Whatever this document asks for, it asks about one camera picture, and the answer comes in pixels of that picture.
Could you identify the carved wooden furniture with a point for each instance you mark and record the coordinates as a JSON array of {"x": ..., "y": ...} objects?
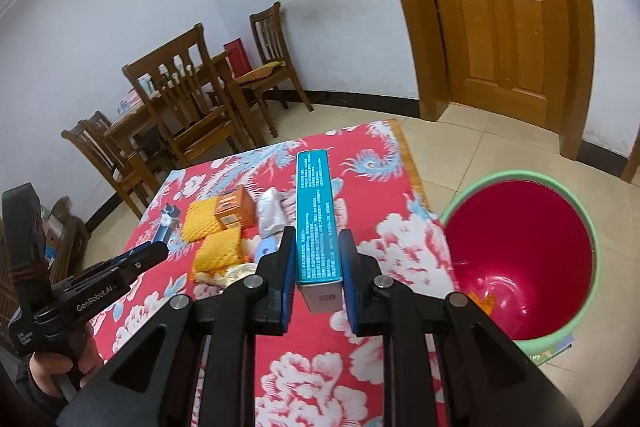
[{"x": 70, "y": 232}]

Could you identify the yellow waffle packet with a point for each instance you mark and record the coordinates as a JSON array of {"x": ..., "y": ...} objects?
[{"x": 217, "y": 252}]

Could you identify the clear plastic wrapper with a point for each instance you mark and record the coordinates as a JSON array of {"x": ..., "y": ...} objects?
[{"x": 220, "y": 276}]

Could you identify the person's left hand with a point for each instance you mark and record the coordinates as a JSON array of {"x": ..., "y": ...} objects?
[{"x": 50, "y": 364}]

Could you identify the teal cardboard box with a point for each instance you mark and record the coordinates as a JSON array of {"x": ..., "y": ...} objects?
[{"x": 315, "y": 217}]

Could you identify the person's left forearm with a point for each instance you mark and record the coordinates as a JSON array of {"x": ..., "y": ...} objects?
[{"x": 25, "y": 399}]

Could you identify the blue white packet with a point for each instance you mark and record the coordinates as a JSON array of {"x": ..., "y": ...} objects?
[{"x": 123, "y": 106}]

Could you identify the small orange box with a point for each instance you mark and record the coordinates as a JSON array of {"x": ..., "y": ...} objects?
[{"x": 235, "y": 207}]

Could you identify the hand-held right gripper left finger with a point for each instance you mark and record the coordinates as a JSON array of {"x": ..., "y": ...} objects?
[{"x": 287, "y": 287}]

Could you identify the red floral tablecloth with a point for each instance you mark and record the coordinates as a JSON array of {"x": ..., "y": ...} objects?
[{"x": 320, "y": 357}]

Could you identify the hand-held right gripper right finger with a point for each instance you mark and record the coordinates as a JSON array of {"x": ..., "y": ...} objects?
[{"x": 349, "y": 292}]

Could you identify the orange wrapper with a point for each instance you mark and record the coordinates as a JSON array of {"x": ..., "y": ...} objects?
[{"x": 482, "y": 300}]

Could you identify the small blue bottle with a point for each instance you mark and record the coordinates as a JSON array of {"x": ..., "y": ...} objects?
[{"x": 167, "y": 222}]

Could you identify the yellow sponge cloth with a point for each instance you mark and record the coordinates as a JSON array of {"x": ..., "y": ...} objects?
[{"x": 200, "y": 222}]

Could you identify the yellow seat cushion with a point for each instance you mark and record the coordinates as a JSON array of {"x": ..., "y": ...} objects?
[{"x": 262, "y": 71}]

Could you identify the panelled wooden door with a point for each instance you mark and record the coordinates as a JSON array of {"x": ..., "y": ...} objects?
[{"x": 500, "y": 22}]

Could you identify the wooden slat-back chair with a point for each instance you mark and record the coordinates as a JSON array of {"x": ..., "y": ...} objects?
[
  {"x": 265, "y": 83},
  {"x": 132, "y": 172},
  {"x": 100, "y": 119},
  {"x": 205, "y": 129}
]

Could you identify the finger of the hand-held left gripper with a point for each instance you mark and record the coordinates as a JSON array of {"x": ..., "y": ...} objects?
[
  {"x": 127, "y": 255},
  {"x": 150, "y": 254}
]

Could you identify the silver foil packet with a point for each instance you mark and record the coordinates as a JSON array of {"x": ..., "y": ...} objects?
[{"x": 270, "y": 212}]

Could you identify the pink tissue pack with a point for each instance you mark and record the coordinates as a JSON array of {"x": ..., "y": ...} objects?
[{"x": 133, "y": 98}]

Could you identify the pale green jar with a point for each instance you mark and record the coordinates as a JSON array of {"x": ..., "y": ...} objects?
[{"x": 145, "y": 83}]

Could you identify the wooden door frame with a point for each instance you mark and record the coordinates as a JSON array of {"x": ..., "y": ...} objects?
[{"x": 422, "y": 57}]

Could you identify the red stool green rim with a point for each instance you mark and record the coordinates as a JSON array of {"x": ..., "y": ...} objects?
[{"x": 520, "y": 247}]

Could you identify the wooden dining table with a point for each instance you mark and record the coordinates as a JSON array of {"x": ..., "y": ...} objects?
[{"x": 127, "y": 122}]

